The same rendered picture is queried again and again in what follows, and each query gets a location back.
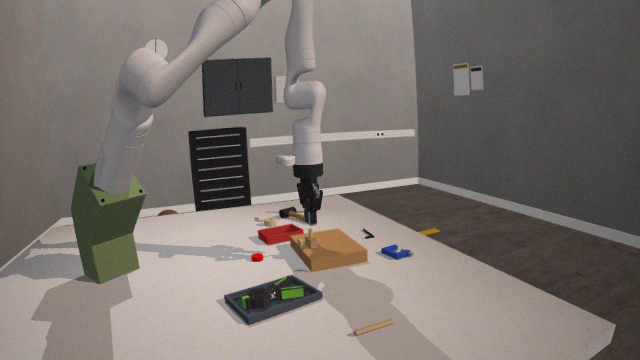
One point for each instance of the wooden-handled black mallet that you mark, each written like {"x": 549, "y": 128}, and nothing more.
{"x": 291, "y": 212}

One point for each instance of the black spring clamp with green grips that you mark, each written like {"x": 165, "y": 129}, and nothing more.
{"x": 250, "y": 300}

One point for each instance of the light wooden board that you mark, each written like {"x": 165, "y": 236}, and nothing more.
{"x": 335, "y": 249}

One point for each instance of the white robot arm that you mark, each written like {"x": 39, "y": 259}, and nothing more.
{"x": 152, "y": 80}

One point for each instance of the tan wooden rod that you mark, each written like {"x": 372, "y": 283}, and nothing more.
{"x": 373, "y": 327}

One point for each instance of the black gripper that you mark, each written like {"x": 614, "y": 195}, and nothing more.
{"x": 309, "y": 188}

